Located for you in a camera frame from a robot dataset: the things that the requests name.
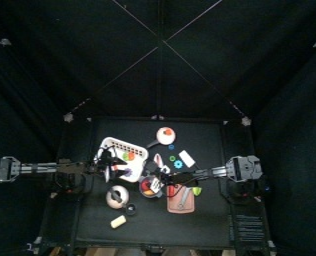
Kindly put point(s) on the roll of tape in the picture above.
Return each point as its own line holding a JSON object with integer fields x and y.
{"x": 116, "y": 196}

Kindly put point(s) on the small black cup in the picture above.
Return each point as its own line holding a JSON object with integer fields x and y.
{"x": 130, "y": 209}

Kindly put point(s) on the green toy piece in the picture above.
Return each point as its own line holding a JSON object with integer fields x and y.
{"x": 195, "y": 191}

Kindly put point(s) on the dark bowl with toy food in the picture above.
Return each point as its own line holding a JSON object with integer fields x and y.
{"x": 146, "y": 188}

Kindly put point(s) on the red tray with utensils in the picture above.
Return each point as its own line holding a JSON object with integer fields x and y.
{"x": 180, "y": 204}

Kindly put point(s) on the small blue gear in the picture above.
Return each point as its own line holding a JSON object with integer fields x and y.
{"x": 171, "y": 147}

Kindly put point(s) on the black table edge rail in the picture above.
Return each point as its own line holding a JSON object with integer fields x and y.
{"x": 187, "y": 120}

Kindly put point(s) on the pale yellow block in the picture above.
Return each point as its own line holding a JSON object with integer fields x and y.
{"x": 117, "y": 221}

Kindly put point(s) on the large blue gear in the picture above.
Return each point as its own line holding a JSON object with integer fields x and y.
{"x": 178, "y": 164}

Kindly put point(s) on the red toy piece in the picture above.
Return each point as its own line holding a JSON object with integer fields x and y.
{"x": 170, "y": 190}

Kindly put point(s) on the grey toy wrench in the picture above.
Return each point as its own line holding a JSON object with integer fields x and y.
{"x": 182, "y": 199}

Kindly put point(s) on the purple toy food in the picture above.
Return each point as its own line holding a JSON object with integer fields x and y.
{"x": 127, "y": 172}

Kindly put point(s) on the white plastic slotted basket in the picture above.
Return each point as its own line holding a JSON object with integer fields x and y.
{"x": 135, "y": 151}

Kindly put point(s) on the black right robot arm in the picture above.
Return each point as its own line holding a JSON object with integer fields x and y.
{"x": 235, "y": 169}

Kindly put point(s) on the orange and green toy food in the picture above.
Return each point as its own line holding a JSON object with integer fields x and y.
{"x": 128, "y": 156}

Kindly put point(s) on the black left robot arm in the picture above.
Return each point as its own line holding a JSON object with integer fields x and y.
{"x": 31, "y": 168}

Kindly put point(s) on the white flat rectangular block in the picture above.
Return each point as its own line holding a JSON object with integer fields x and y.
{"x": 186, "y": 158}

